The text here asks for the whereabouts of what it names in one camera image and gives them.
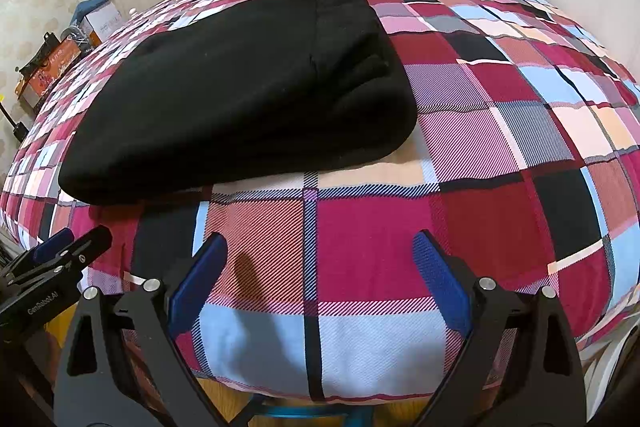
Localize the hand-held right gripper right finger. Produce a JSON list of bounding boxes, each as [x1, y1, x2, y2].
[[411, 229, 587, 427]]

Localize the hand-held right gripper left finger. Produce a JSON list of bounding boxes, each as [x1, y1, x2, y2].
[[52, 232, 229, 427]]

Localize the white box with blue lid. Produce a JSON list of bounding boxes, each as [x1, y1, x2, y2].
[[70, 0, 125, 45]]

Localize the plaid blanket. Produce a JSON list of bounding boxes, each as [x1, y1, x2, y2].
[[0, 0, 640, 403]]

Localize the black pants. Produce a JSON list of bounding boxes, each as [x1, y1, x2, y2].
[[57, 0, 420, 208]]

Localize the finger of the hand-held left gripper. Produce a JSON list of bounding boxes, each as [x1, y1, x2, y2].
[[11, 228, 77, 271], [4, 226, 113, 289]]

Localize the orange box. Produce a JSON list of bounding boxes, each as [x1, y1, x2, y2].
[[15, 38, 83, 98]]

